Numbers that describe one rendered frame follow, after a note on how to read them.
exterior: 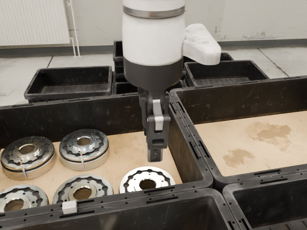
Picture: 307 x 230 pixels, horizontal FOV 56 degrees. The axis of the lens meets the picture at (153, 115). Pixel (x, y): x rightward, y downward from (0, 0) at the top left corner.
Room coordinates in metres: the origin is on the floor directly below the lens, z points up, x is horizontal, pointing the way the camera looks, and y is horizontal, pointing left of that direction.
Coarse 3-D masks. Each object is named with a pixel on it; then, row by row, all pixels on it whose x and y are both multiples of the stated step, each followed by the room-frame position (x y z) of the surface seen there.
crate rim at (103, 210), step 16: (192, 192) 0.28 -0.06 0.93; (208, 192) 0.28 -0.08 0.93; (96, 208) 0.25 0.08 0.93; (112, 208) 0.25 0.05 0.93; (128, 208) 0.25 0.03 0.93; (144, 208) 0.25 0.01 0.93; (224, 208) 0.25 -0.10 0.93; (0, 224) 0.23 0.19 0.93; (16, 224) 0.23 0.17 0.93; (32, 224) 0.23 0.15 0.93; (48, 224) 0.23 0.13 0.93; (224, 224) 0.23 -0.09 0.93
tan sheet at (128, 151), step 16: (112, 144) 0.51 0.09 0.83; (128, 144) 0.51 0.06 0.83; (144, 144) 0.51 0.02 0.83; (112, 160) 0.45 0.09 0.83; (128, 160) 0.45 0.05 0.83; (144, 160) 0.45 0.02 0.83; (0, 176) 0.41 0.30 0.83; (48, 176) 0.41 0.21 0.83; (64, 176) 0.41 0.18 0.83; (112, 176) 0.41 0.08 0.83; (176, 176) 0.41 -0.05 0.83; (48, 192) 0.37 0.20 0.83
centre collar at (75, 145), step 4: (76, 136) 0.49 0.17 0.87; (80, 136) 0.49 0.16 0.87; (84, 136) 0.49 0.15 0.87; (88, 136) 0.49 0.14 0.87; (92, 136) 0.49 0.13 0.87; (76, 140) 0.47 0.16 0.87; (92, 140) 0.47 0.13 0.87; (72, 144) 0.46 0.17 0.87; (76, 144) 0.46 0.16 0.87; (88, 144) 0.46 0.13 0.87; (92, 144) 0.46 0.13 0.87; (76, 148) 0.45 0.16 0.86; (80, 148) 0.45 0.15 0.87; (84, 148) 0.45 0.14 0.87; (88, 148) 0.45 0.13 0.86
